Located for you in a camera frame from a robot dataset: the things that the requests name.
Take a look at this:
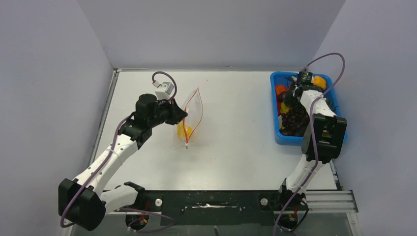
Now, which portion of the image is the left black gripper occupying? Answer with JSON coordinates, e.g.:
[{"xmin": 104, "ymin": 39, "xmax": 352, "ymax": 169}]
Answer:
[{"xmin": 148, "ymin": 97, "xmax": 187, "ymax": 128}]

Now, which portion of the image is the toy yellow mango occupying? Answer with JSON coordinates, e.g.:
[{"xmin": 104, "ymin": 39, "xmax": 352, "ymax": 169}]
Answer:
[{"xmin": 177, "ymin": 123, "xmax": 193, "ymax": 142}]

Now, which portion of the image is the clear zip top bag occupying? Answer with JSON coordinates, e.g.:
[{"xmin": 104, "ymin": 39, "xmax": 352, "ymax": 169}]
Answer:
[{"xmin": 173, "ymin": 87, "xmax": 204, "ymax": 149}]

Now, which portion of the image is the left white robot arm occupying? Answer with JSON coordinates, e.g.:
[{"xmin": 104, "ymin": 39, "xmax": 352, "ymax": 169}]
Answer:
[{"xmin": 58, "ymin": 93, "xmax": 188, "ymax": 231}]

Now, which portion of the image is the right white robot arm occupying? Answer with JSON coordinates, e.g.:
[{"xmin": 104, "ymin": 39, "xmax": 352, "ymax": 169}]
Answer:
[{"xmin": 276, "ymin": 71, "xmax": 347, "ymax": 210}]

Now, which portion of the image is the toy orange bell pepper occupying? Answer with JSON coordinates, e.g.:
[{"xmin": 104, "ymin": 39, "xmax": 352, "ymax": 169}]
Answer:
[{"xmin": 312, "ymin": 76, "xmax": 327, "ymax": 90}]

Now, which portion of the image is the toy dark passion fruit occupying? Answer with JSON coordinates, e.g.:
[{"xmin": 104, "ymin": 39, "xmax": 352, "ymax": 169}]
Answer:
[{"xmin": 277, "ymin": 91, "xmax": 288, "ymax": 102}]

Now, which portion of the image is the toy yellow starfruit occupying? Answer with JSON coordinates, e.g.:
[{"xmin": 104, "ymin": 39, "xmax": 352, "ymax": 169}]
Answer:
[{"xmin": 280, "ymin": 102, "xmax": 291, "ymax": 114}]

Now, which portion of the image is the toy purple grape bunch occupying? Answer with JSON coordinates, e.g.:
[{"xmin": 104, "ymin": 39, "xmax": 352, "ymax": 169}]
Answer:
[{"xmin": 281, "ymin": 107, "xmax": 309, "ymax": 131}]

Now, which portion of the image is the blue plastic bin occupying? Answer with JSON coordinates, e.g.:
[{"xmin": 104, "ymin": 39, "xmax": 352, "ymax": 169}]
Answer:
[{"xmin": 270, "ymin": 71, "xmax": 347, "ymax": 146}]

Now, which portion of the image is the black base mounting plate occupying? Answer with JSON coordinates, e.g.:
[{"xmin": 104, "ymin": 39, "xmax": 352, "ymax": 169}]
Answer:
[{"xmin": 114, "ymin": 181, "xmax": 307, "ymax": 232}]

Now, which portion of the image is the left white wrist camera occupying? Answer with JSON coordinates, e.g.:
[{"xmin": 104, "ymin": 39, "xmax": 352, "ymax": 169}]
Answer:
[{"xmin": 153, "ymin": 81, "xmax": 175, "ymax": 100}]

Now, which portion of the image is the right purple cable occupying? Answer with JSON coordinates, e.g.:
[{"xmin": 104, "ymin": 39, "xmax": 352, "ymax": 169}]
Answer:
[{"xmin": 273, "ymin": 53, "xmax": 346, "ymax": 236}]

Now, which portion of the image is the purple cable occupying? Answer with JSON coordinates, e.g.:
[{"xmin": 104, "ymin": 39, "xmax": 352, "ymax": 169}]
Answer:
[
  {"xmin": 273, "ymin": 53, "xmax": 346, "ymax": 236},
  {"xmin": 60, "ymin": 71, "xmax": 178, "ymax": 229}
]

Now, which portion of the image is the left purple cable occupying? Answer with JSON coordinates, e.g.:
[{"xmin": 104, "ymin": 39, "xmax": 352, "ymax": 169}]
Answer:
[{"xmin": 60, "ymin": 71, "xmax": 178, "ymax": 229}]

